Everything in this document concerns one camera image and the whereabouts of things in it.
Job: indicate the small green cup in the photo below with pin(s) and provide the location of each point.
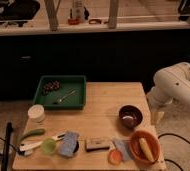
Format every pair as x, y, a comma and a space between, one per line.
48, 146

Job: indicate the green plastic tray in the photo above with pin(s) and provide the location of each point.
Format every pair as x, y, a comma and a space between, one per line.
68, 83

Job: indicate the black bag on shelf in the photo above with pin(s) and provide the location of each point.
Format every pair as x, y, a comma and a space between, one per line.
18, 12

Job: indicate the brown rectangular block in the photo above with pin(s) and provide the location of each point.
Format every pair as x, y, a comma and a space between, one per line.
94, 144

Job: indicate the orange bowl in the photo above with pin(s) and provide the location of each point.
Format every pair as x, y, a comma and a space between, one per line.
136, 150

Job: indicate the white bottle on shelf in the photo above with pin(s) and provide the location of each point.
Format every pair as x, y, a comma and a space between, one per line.
79, 11

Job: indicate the grey blue cloth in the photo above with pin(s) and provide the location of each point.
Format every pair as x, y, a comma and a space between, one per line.
121, 145

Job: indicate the black vertical pole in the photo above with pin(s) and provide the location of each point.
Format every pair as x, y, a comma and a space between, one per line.
5, 158

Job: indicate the black plate under cloth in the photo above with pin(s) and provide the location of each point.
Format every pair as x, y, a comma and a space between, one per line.
76, 148

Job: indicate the beige wooden gripper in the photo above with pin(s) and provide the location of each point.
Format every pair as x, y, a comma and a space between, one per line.
156, 117

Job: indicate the dark brown bowl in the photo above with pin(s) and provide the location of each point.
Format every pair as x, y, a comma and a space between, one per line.
130, 116

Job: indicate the yellow toy corn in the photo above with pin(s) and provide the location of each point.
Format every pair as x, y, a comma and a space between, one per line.
146, 150

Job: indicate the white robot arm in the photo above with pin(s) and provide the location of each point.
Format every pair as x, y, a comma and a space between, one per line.
170, 83

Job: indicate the blue sponge cloth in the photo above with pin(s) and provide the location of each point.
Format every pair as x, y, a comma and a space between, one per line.
68, 144

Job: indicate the dark grape bunch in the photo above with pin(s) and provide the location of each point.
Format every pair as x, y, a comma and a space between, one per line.
50, 86

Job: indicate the small orange toy fruit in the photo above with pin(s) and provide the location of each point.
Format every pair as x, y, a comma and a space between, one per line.
115, 157

